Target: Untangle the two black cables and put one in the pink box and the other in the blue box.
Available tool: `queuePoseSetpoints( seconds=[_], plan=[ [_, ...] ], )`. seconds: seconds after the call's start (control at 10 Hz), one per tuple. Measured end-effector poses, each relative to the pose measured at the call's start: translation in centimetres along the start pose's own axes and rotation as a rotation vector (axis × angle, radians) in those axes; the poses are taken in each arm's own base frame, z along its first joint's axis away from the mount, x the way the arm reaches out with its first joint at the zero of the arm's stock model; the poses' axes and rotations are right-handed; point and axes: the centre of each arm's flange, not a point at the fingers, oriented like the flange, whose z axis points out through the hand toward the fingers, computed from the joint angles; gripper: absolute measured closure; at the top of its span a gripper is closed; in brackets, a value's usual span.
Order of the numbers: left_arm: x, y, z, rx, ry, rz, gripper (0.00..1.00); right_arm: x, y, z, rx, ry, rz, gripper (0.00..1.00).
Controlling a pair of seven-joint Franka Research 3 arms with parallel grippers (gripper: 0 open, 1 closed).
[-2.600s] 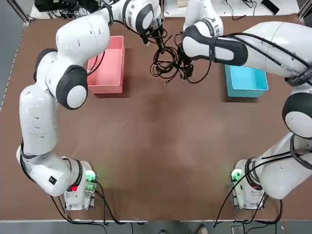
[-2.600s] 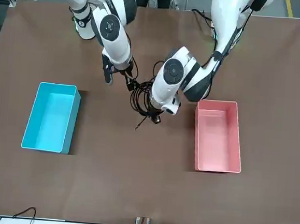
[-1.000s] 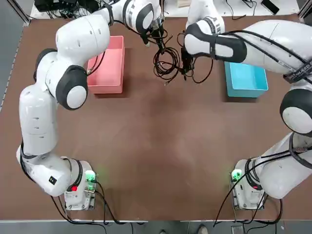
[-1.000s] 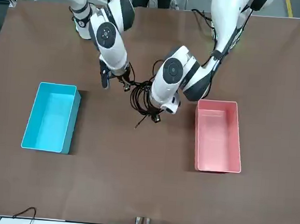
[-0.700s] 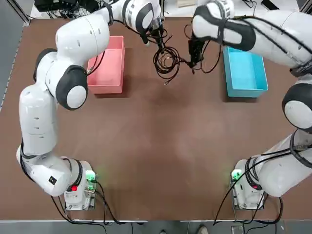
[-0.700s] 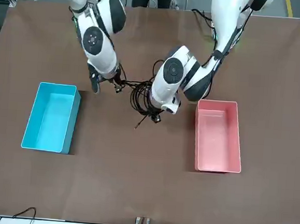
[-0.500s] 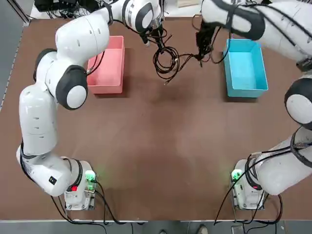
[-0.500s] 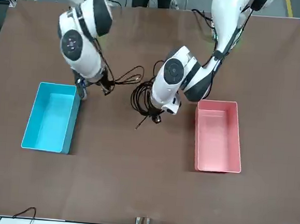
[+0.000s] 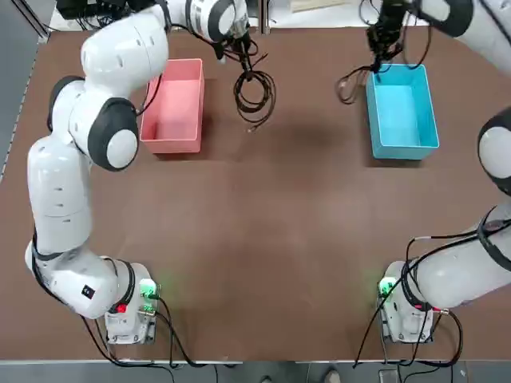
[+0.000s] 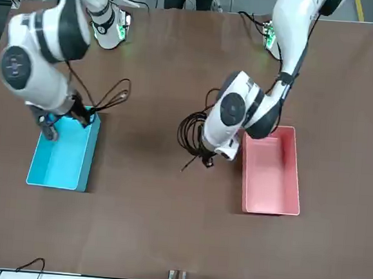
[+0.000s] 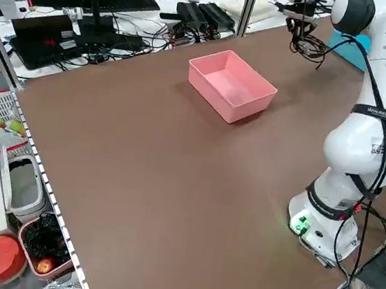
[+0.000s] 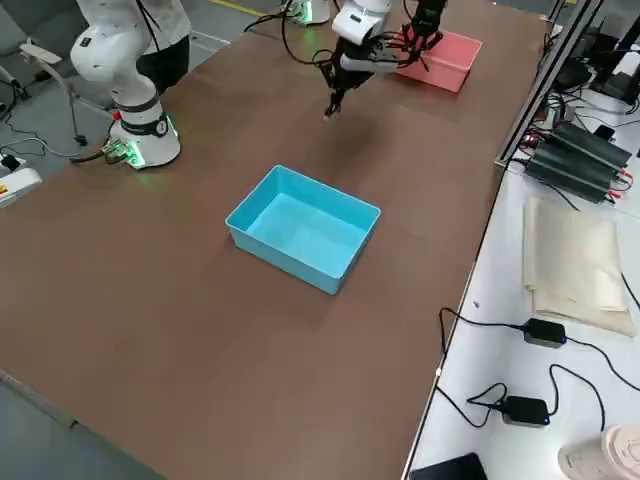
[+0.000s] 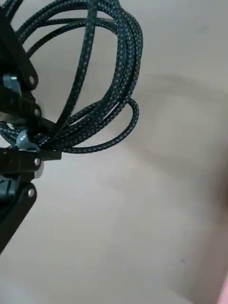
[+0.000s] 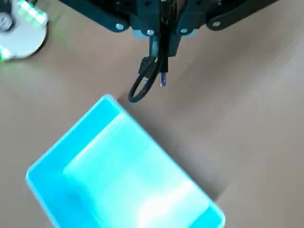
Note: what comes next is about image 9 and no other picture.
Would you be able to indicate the metal frame pole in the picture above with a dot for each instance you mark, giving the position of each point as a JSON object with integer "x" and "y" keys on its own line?
{"x": 263, "y": 16}

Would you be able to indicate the blue plastic box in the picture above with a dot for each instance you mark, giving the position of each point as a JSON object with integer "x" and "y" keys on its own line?
{"x": 399, "y": 111}

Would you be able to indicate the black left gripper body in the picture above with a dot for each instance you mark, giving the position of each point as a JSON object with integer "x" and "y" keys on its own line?
{"x": 243, "y": 44}

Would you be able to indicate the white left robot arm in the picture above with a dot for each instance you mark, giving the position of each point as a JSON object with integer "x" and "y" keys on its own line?
{"x": 60, "y": 191}

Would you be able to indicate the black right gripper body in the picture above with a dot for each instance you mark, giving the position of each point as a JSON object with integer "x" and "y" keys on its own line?
{"x": 385, "y": 32}

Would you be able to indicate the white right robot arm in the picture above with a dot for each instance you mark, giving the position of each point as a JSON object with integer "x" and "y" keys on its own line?
{"x": 451, "y": 271}

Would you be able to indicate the person's shoe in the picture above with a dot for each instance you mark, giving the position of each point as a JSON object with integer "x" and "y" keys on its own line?
{"x": 330, "y": 374}

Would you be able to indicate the pink plastic box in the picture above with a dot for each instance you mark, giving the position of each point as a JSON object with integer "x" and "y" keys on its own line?
{"x": 175, "y": 107}

